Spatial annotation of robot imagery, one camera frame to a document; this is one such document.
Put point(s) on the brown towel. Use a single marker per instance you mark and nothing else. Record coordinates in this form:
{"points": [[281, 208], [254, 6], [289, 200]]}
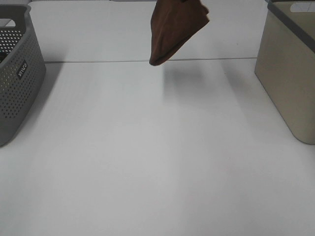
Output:
{"points": [[173, 23]]}

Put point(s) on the beige plastic basket grey rim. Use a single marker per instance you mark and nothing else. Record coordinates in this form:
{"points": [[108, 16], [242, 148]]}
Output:
{"points": [[285, 66]]}

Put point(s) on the grey perforated plastic basket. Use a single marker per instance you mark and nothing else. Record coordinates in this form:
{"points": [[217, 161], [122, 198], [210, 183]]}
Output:
{"points": [[22, 69]]}

